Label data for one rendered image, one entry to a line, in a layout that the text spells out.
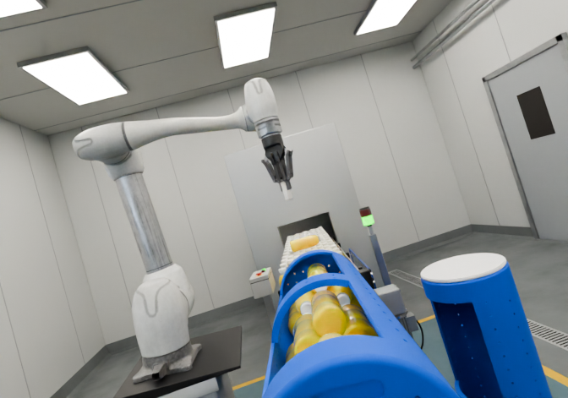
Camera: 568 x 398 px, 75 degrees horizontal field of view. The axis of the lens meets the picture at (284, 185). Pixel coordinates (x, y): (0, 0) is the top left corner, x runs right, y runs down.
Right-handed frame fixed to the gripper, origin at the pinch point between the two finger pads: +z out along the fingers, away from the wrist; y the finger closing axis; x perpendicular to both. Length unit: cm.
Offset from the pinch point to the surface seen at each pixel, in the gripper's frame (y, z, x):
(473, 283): 48, 44, 13
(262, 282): -50, 39, 34
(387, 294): 0, 61, 61
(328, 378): 45, 25, -74
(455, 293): 42, 47, 12
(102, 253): -472, 2, 202
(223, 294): -353, 115, 300
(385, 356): 51, 24, -70
